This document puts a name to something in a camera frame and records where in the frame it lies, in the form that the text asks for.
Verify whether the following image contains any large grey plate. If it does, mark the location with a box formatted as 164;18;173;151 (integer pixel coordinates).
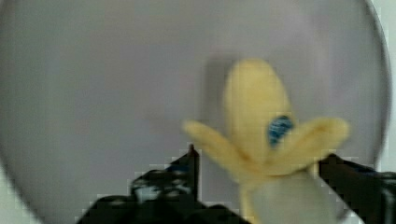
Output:
1;0;391;224

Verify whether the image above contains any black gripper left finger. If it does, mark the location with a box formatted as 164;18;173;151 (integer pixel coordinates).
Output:
77;146;249;224

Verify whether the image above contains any peeled plush banana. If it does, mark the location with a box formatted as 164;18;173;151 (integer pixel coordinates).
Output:
182;59;350;224

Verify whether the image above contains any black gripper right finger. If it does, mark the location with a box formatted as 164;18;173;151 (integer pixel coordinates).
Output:
318;154;396;224

